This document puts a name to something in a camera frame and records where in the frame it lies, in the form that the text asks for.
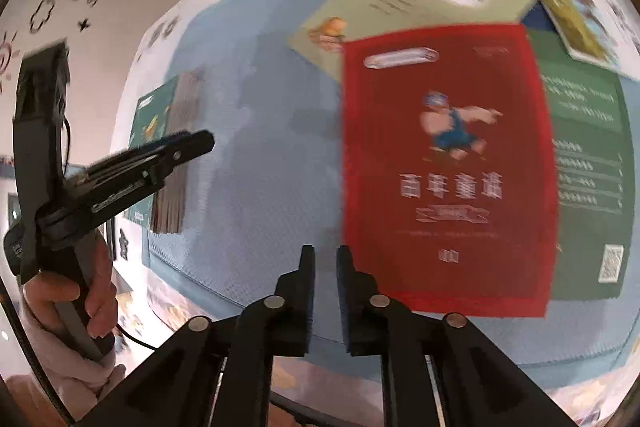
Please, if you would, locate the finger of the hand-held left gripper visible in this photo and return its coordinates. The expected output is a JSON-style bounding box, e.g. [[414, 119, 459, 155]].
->
[[144, 130, 216, 184], [86, 132, 192, 181]]

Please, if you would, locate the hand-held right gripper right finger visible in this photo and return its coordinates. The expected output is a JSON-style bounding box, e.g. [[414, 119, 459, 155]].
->
[[336, 245, 576, 427]]

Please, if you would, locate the teal green picture book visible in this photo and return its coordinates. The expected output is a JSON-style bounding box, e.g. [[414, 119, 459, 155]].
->
[[122, 74, 181, 228]]

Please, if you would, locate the person's left forearm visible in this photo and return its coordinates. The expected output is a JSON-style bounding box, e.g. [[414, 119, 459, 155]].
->
[[22, 307, 128, 423]]

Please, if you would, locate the white rabbit picture book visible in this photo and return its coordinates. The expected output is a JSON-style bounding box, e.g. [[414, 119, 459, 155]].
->
[[122, 67, 208, 235]]

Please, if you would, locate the sun wall sticker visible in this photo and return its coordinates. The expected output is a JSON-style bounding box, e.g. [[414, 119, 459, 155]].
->
[[0, 32, 23, 95]]

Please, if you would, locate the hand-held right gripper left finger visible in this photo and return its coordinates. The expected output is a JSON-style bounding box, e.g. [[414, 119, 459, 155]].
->
[[75, 244, 317, 427]]

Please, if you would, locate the pale green storybook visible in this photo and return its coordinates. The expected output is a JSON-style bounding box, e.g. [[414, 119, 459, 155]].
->
[[287, 0, 543, 80]]

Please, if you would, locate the yellow picture book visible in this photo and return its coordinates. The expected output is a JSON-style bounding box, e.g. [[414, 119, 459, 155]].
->
[[507, 0, 626, 68]]

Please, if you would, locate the small cloud wall sticker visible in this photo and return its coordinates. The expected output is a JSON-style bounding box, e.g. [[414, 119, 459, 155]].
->
[[29, 0, 56, 34]]

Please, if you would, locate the person's left hand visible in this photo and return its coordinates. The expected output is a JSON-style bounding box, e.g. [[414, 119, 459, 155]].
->
[[22, 237, 120, 341]]

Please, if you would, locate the dark green storybook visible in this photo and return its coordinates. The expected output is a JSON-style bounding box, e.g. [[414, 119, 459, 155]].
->
[[522, 27, 631, 303]]

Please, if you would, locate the blue quilted mat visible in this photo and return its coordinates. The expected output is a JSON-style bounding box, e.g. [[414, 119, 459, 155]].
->
[[142, 0, 638, 368]]

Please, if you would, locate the red cartoon storybook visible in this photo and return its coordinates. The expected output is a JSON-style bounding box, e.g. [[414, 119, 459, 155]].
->
[[340, 24, 561, 319]]

